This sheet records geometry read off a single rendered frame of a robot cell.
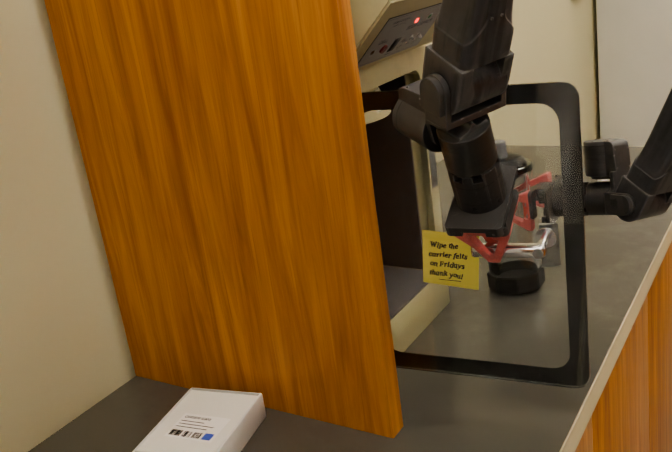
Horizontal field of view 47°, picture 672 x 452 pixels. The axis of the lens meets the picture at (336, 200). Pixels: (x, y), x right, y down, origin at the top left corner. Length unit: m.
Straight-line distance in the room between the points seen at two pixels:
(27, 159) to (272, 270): 0.41
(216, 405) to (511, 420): 0.41
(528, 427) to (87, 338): 0.70
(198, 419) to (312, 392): 0.16
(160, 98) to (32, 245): 0.31
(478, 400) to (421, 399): 0.08
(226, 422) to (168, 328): 0.22
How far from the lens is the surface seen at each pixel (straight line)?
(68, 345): 1.30
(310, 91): 0.92
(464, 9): 0.73
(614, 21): 4.06
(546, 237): 0.96
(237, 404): 1.13
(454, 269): 1.02
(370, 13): 0.95
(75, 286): 1.28
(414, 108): 0.86
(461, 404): 1.13
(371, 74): 1.12
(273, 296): 1.07
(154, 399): 1.28
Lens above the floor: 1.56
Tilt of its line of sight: 18 degrees down
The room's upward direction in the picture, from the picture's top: 8 degrees counter-clockwise
